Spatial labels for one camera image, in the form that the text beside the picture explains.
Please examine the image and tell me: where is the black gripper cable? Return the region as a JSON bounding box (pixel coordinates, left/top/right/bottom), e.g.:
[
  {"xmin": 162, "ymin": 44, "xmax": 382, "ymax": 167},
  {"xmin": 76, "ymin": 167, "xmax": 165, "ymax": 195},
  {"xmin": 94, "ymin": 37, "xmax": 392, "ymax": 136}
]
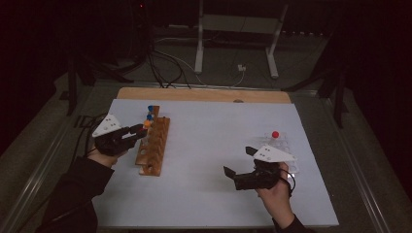
[
  {"xmin": 278, "ymin": 174, "xmax": 296, "ymax": 198},
  {"xmin": 14, "ymin": 111, "xmax": 110, "ymax": 233}
]

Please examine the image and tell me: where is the red cap test tube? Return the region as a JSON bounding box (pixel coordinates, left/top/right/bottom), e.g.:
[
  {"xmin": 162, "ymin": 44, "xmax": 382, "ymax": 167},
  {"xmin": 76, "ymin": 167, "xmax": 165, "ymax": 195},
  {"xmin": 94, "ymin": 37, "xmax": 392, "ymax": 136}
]
[
  {"xmin": 266, "ymin": 130, "xmax": 281, "ymax": 147},
  {"xmin": 138, "ymin": 125, "xmax": 150, "ymax": 145}
]

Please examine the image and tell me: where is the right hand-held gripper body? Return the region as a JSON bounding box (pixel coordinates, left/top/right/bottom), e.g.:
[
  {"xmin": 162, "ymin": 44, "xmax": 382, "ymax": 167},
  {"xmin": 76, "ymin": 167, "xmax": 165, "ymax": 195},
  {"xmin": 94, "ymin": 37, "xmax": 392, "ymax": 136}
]
[{"xmin": 234, "ymin": 144, "xmax": 298, "ymax": 191}]

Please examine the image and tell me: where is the white cable with plug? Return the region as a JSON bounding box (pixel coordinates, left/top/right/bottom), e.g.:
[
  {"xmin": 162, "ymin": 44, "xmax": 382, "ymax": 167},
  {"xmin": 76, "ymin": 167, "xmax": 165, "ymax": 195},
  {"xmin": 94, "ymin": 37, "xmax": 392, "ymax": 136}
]
[{"xmin": 154, "ymin": 37, "xmax": 248, "ymax": 88}]

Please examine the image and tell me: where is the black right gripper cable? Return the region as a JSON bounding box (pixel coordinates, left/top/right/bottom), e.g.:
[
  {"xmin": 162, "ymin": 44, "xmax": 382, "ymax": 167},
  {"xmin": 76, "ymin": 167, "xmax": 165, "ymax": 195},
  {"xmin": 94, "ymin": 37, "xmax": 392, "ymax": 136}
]
[{"xmin": 278, "ymin": 174, "xmax": 296, "ymax": 198}]

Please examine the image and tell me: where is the wooden table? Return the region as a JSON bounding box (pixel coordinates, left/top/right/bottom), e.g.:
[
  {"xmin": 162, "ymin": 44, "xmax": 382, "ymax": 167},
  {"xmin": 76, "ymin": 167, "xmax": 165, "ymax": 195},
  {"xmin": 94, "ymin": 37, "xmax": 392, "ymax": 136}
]
[{"xmin": 116, "ymin": 86, "xmax": 292, "ymax": 105}]

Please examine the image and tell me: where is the person's right hand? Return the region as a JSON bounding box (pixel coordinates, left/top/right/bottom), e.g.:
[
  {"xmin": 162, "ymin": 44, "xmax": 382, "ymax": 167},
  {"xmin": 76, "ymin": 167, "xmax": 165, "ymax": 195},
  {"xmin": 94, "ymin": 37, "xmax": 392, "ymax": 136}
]
[{"xmin": 256, "ymin": 162, "xmax": 295, "ymax": 229}]

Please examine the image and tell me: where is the person's left hand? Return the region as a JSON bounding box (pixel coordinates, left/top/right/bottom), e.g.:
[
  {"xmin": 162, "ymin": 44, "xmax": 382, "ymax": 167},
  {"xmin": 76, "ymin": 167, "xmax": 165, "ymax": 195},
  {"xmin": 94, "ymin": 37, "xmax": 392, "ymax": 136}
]
[{"xmin": 86, "ymin": 148, "xmax": 129, "ymax": 169}]

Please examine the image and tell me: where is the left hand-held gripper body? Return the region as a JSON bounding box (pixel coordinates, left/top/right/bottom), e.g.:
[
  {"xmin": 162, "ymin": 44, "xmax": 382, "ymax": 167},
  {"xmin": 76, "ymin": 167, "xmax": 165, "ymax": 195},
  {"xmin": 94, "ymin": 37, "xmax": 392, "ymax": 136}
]
[{"xmin": 91, "ymin": 114, "xmax": 137, "ymax": 157}]

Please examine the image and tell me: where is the grey metal rail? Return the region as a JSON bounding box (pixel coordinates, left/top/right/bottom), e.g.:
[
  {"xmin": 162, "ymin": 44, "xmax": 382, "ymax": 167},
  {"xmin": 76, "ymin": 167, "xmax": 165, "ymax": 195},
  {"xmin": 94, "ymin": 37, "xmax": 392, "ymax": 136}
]
[
  {"xmin": 0, "ymin": 93, "xmax": 82, "ymax": 233},
  {"xmin": 324, "ymin": 95, "xmax": 390, "ymax": 233}
]

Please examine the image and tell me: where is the wooden test tube rack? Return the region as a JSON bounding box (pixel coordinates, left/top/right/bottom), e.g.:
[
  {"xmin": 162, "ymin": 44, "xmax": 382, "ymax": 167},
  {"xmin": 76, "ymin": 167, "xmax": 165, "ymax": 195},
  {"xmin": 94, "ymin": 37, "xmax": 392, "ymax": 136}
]
[{"xmin": 134, "ymin": 105, "xmax": 171, "ymax": 178}]

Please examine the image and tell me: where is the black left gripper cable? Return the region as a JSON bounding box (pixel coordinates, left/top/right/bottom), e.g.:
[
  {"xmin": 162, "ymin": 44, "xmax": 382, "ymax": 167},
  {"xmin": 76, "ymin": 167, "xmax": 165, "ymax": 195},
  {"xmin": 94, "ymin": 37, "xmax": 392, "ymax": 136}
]
[{"xmin": 14, "ymin": 111, "xmax": 110, "ymax": 233}]

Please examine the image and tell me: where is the white metal stand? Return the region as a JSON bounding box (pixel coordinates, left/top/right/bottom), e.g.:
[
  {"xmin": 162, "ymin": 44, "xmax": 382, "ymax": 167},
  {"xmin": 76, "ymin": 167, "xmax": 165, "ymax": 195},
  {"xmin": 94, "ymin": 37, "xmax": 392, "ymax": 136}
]
[{"xmin": 193, "ymin": 0, "xmax": 290, "ymax": 80}]

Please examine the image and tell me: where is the black tripod stand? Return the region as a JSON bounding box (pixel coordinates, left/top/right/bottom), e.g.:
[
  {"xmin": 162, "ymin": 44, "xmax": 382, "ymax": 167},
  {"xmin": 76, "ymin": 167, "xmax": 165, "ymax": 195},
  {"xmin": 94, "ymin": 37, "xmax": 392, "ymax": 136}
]
[
  {"xmin": 281, "ymin": 32, "xmax": 349, "ymax": 129},
  {"xmin": 66, "ymin": 52, "xmax": 135, "ymax": 117}
]

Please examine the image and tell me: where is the white table board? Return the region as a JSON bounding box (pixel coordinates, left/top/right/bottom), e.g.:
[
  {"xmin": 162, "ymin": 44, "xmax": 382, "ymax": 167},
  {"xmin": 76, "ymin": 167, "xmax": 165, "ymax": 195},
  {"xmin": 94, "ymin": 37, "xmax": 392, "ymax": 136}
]
[{"xmin": 91, "ymin": 98, "xmax": 340, "ymax": 228}]

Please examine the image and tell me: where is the bundle of black cables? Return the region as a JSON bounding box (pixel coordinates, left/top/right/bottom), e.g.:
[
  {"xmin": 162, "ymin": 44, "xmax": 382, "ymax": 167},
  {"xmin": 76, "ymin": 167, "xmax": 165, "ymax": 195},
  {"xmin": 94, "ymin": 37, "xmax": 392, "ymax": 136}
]
[{"xmin": 129, "ymin": 0, "xmax": 192, "ymax": 89}]

